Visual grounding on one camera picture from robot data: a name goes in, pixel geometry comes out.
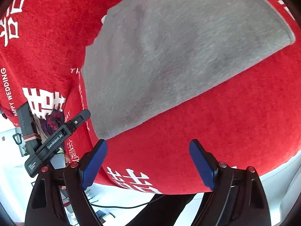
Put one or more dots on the grey knit sweater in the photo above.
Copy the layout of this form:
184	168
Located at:
153	55

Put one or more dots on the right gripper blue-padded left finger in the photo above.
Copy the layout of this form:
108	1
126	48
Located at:
45	205

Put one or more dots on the red wedding bedspread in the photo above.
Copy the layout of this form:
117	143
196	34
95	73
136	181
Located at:
251	119

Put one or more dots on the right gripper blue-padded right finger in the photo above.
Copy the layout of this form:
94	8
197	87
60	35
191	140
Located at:
236	196

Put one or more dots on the dark red patterned garment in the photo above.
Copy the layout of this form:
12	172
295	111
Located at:
50	124

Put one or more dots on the person's black trouser legs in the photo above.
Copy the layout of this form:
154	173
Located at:
163	210

